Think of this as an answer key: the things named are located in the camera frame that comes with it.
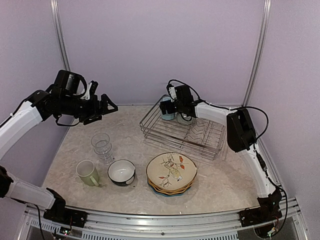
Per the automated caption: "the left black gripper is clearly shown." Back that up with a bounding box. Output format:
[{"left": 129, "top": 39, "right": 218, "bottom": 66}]
[{"left": 60, "top": 93, "right": 118, "bottom": 125}]

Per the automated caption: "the light blue faceted cup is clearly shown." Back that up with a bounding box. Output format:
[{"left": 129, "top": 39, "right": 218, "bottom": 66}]
[{"left": 160, "top": 96, "right": 175, "bottom": 121}]

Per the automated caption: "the clear glass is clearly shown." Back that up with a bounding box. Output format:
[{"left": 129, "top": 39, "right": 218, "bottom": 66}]
[
  {"left": 93, "top": 144, "right": 114, "bottom": 165},
  {"left": 91, "top": 132, "right": 112, "bottom": 154}
]

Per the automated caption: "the green mug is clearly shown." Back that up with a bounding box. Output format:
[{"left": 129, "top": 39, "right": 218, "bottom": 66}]
[{"left": 75, "top": 160, "right": 101, "bottom": 187}]

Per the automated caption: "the dark blue bowl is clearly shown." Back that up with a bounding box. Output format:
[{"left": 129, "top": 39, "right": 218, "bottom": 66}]
[{"left": 107, "top": 159, "right": 136, "bottom": 187}]

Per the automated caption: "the beige plate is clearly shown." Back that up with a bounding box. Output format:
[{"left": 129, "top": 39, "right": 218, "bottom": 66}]
[{"left": 146, "top": 152, "right": 198, "bottom": 183}]

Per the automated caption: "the blue dotted plate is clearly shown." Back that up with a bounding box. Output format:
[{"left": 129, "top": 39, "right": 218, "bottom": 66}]
[{"left": 148, "top": 182, "right": 193, "bottom": 197}]

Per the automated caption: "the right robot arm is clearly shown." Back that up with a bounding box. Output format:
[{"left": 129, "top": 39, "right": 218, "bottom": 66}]
[{"left": 160, "top": 83, "right": 282, "bottom": 222}]

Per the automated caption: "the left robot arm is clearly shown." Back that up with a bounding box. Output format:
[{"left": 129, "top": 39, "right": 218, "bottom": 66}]
[{"left": 0, "top": 69, "right": 118, "bottom": 223}]

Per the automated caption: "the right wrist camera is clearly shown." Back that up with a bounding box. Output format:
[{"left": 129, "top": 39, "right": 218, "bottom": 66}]
[{"left": 166, "top": 84, "right": 176, "bottom": 99}]

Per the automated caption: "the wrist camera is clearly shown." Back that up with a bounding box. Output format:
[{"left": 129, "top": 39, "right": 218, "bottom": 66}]
[
  {"left": 80, "top": 80, "right": 99, "bottom": 100},
  {"left": 166, "top": 84, "right": 176, "bottom": 99}
]

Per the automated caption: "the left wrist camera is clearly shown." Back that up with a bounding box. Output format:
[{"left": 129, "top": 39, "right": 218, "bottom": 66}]
[{"left": 80, "top": 80, "right": 99, "bottom": 100}]

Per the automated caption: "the metal wire dish rack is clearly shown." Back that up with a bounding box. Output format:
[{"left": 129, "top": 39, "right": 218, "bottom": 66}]
[{"left": 139, "top": 94, "right": 226, "bottom": 164}]

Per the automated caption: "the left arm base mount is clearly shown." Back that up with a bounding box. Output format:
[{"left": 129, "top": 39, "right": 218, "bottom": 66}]
[{"left": 43, "top": 208, "right": 88, "bottom": 228}]

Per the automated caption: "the left corner aluminium post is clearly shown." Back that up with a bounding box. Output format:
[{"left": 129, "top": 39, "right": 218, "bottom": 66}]
[{"left": 50, "top": 0, "right": 71, "bottom": 71}]

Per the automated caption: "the corner aluminium post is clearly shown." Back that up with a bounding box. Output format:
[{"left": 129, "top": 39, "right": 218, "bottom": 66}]
[
  {"left": 242, "top": 0, "right": 272, "bottom": 106},
  {"left": 50, "top": 0, "right": 71, "bottom": 71}
]

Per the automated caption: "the aluminium front rail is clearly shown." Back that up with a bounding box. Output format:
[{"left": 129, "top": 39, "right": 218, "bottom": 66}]
[{"left": 17, "top": 197, "right": 308, "bottom": 240}]

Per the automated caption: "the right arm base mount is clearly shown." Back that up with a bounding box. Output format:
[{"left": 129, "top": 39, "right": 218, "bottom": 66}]
[{"left": 238, "top": 207, "right": 283, "bottom": 227}]

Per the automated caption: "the right corner aluminium post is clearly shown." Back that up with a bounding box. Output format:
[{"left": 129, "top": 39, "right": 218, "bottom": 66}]
[{"left": 242, "top": 0, "right": 272, "bottom": 106}]

